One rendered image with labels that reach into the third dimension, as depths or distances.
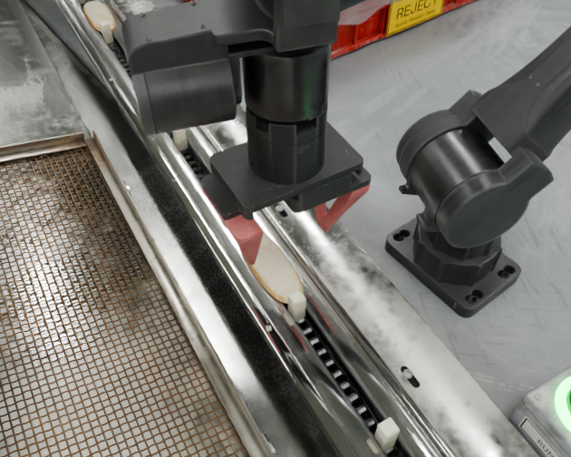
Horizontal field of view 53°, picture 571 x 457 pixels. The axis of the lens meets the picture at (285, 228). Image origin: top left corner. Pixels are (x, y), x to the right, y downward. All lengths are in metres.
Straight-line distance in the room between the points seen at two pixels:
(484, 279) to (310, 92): 0.32
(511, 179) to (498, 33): 0.57
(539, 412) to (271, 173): 0.27
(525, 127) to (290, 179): 0.19
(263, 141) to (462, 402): 0.27
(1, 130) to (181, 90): 0.39
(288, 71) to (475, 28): 0.70
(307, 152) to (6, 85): 0.48
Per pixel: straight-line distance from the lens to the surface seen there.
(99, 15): 0.98
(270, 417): 0.53
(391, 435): 0.48
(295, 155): 0.40
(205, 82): 0.35
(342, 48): 0.91
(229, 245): 0.59
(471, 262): 0.58
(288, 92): 0.37
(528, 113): 0.50
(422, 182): 0.51
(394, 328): 0.53
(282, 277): 0.55
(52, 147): 0.67
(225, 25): 0.34
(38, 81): 0.80
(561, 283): 0.66
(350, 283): 0.55
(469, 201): 0.48
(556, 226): 0.72
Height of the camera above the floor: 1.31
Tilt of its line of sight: 49 degrees down
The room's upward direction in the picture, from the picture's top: straight up
